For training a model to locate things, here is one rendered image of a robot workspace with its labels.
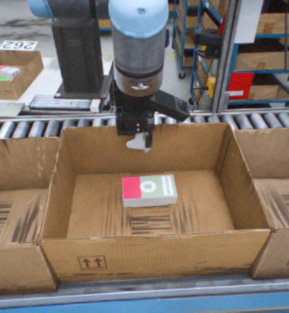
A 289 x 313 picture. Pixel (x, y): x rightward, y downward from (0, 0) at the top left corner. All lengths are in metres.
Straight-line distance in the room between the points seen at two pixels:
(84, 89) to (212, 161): 0.89
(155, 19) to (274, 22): 1.40
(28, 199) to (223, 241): 0.50
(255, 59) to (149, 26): 1.43
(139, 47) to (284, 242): 0.41
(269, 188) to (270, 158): 0.08
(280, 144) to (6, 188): 0.72
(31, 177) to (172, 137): 0.38
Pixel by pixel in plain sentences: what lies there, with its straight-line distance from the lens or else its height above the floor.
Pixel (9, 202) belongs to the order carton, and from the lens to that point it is 0.85.
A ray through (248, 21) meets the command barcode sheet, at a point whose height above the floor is 1.13.
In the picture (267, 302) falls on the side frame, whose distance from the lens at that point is 0.64.
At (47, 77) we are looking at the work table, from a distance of 1.77.
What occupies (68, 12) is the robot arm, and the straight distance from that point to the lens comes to 0.61.
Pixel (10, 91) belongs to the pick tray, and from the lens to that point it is 1.57.
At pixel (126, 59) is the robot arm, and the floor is 1.27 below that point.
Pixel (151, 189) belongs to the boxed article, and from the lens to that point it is 0.72.
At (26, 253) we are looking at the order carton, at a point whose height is 1.02.
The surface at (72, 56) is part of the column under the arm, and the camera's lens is 1.46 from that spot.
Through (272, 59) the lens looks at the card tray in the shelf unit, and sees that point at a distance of 1.92.
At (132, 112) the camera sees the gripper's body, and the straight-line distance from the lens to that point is 0.63.
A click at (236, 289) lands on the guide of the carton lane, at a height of 0.92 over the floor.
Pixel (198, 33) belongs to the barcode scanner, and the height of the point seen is 1.09.
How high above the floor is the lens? 1.46
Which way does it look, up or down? 40 degrees down
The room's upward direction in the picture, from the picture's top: straight up
